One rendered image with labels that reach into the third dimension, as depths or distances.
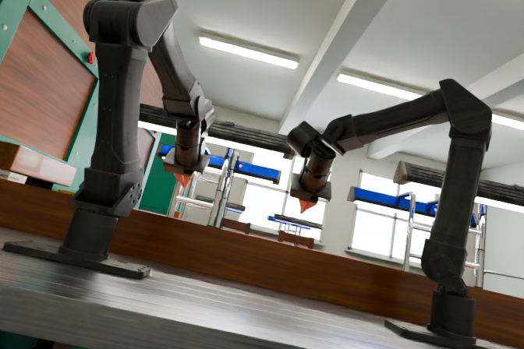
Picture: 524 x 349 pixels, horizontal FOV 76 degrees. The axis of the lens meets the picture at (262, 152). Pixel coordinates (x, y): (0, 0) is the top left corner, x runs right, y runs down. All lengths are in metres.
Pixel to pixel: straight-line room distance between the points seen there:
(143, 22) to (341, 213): 6.09
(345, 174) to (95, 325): 6.32
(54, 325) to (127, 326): 0.07
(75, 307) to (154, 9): 0.41
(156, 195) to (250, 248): 3.11
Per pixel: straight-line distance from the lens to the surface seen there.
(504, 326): 0.93
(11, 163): 1.08
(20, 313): 0.41
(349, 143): 0.77
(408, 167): 1.19
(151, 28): 0.57
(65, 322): 0.40
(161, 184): 3.81
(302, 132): 0.81
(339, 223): 6.45
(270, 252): 0.74
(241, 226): 3.51
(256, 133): 1.10
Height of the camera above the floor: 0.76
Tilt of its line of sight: 14 degrees up
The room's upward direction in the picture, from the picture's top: 13 degrees clockwise
